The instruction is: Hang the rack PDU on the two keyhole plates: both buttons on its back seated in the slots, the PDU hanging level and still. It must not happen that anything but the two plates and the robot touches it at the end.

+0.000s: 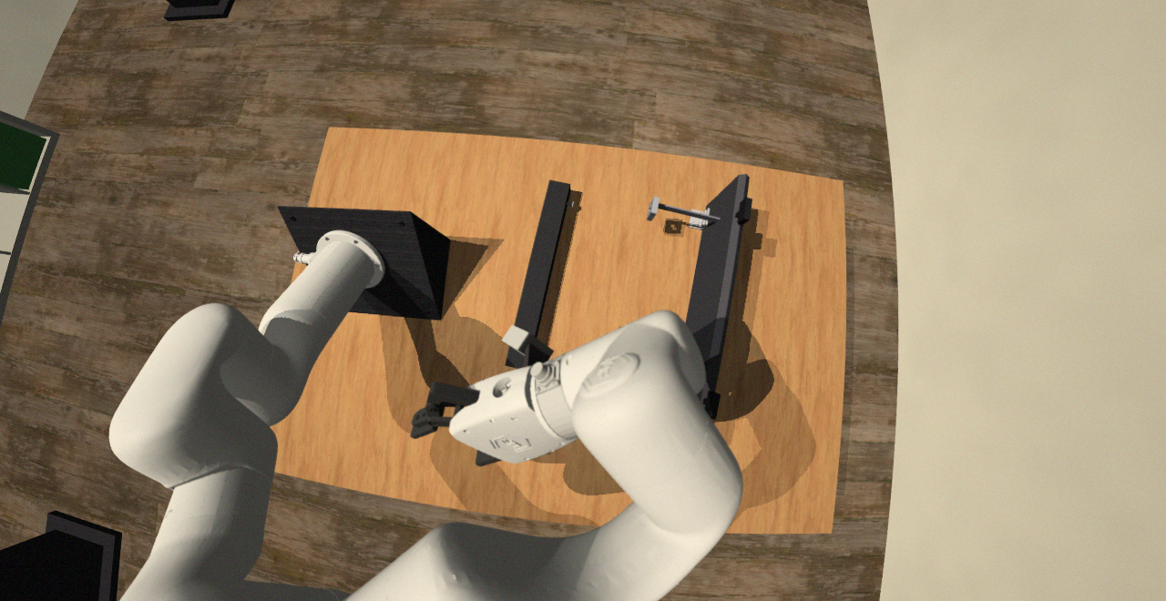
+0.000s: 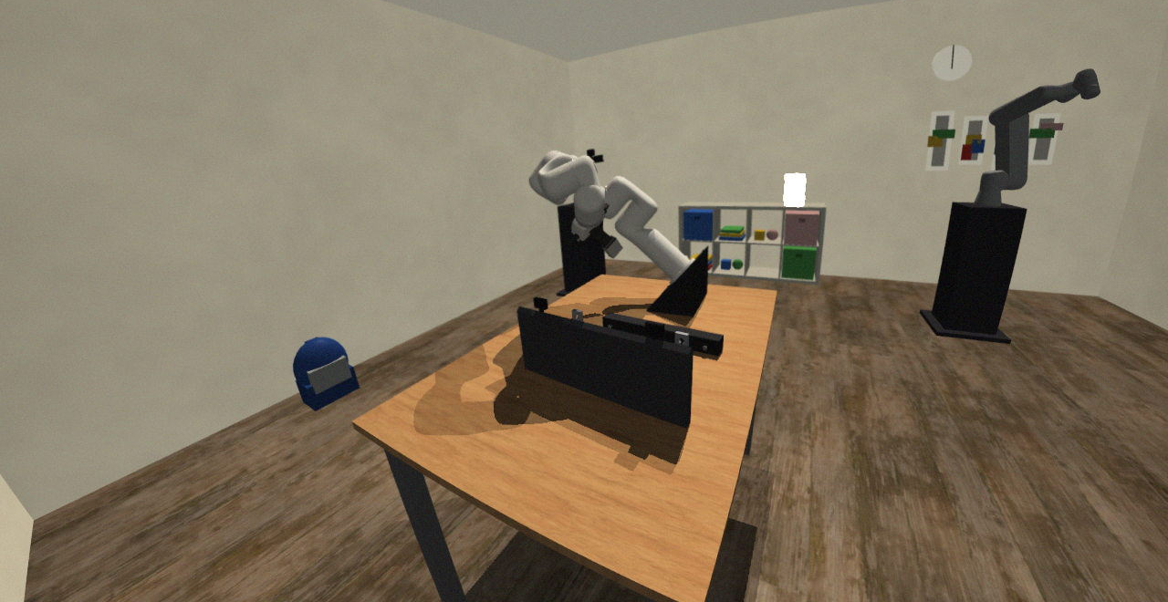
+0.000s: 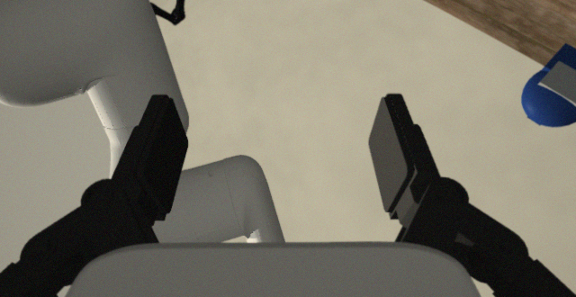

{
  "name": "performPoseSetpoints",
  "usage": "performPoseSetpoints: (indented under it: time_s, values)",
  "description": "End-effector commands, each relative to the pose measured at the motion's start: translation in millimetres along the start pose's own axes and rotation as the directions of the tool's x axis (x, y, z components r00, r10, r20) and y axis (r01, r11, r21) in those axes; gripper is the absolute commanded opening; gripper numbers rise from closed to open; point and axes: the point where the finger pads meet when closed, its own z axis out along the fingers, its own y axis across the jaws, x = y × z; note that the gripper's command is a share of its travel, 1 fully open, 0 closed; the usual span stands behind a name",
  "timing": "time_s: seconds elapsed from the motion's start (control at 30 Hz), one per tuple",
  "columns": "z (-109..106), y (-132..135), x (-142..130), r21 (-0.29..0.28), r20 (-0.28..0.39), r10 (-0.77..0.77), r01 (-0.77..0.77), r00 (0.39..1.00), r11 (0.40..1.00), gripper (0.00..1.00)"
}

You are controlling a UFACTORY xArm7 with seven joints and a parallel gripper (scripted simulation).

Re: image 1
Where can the black flat rectangular panel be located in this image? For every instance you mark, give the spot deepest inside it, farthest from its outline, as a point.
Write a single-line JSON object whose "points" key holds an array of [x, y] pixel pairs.
{"points": [[714, 279]]}

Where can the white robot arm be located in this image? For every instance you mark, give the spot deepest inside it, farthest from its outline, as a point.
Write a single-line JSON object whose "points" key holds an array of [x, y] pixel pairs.
{"points": [[636, 413]]}

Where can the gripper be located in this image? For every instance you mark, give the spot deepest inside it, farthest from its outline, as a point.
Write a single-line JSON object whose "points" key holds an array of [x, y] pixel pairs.
{"points": [[502, 418]]}

